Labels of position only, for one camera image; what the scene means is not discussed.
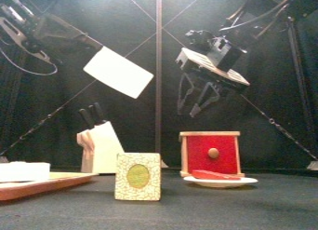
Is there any cream wooden knife block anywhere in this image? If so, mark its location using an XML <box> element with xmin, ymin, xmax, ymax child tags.
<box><xmin>77</xmin><ymin>120</ymin><xmax>127</xmax><ymax>175</ymax></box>

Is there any red toy food slice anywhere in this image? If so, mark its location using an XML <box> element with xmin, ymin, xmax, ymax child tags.
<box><xmin>190</xmin><ymin>169</ymin><xmax>242</xmax><ymax>182</ymax></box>

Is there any black side frame post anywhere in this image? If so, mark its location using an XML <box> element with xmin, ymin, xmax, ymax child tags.
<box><xmin>286</xmin><ymin>18</ymin><xmax>318</xmax><ymax>148</ymax></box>

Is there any pink wooden cutting board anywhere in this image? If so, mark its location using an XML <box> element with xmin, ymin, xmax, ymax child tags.
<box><xmin>0</xmin><ymin>170</ymin><xmax>99</xmax><ymax>201</ymax></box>

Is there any red wooden toy toaster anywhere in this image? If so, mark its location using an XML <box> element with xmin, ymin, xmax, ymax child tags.
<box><xmin>178</xmin><ymin>130</ymin><xmax>246</xmax><ymax>178</ymax></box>

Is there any cream crackle patterned box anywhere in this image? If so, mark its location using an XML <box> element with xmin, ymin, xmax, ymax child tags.
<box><xmin>114</xmin><ymin>152</ymin><xmax>163</xmax><ymax>202</ymax></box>

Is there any white rectangular block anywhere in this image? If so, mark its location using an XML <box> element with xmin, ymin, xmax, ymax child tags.
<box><xmin>0</xmin><ymin>161</ymin><xmax>52</xmax><ymax>183</ymax></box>

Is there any black handled toy knife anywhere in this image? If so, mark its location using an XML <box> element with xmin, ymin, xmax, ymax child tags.
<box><xmin>93</xmin><ymin>101</ymin><xmax>109</xmax><ymax>126</ymax></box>
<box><xmin>79</xmin><ymin>108</ymin><xmax>98</xmax><ymax>129</ymax></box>

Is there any white round plate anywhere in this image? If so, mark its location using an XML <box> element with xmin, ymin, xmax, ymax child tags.
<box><xmin>183</xmin><ymin>175</ymin><xmax>260</xmax><ymax>189</ymax></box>

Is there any diagonal steel brace wire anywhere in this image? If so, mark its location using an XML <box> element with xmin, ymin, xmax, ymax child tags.
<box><xmin>0</xmin><ymin>0</ymin><xmax>209</xmax><ymax>156</ymax></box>
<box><xmin>119</xmin><ymin>0</ymin><xmax>318</xmax><ymax>162</ymax></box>

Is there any vertical metal frame pole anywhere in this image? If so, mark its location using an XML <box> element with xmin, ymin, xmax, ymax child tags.
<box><xmin>154</xmin><ymin>0</ymin><xmax>165</xmax><ymax>155</ymax></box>

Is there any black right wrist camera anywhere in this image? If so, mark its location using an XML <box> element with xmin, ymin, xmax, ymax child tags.
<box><xmin>185</xmin><ymin>29</ymin><xmax>246</xmax><ymax>73</ymax></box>

